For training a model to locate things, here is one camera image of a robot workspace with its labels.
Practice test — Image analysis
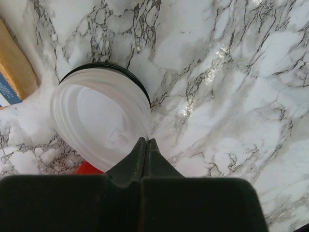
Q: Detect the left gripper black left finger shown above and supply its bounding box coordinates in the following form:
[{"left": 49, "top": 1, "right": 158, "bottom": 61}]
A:
[{"left": 0, "top": 138, "right": 146, "bottom": 232}]

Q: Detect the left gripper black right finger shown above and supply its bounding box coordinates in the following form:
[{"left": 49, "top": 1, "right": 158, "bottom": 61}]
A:
[{"left": 141, "top": 139, "right": 267, "bottom": 232}]

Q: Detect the white plastic cup lid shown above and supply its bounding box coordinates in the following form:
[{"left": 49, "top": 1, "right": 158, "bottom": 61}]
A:
[{"left": 50, "top": 68, "right": 152, "bottom": 172}]

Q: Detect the red plastic shopping basket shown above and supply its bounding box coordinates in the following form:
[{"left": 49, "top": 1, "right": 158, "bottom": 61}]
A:
[{"left": 73, "top": 162, "right": 104, "bottom": 175}]

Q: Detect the stack of white cup lids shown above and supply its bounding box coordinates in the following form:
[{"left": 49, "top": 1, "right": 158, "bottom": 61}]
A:
[{"left": 57, "top": 62, "right": 152, "bottom": 109}]

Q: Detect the blue and tan small box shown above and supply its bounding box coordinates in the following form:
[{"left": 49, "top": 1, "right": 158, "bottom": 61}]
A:
[{"left": 0, "top": 21, "right": 39, "bottom": 109}]

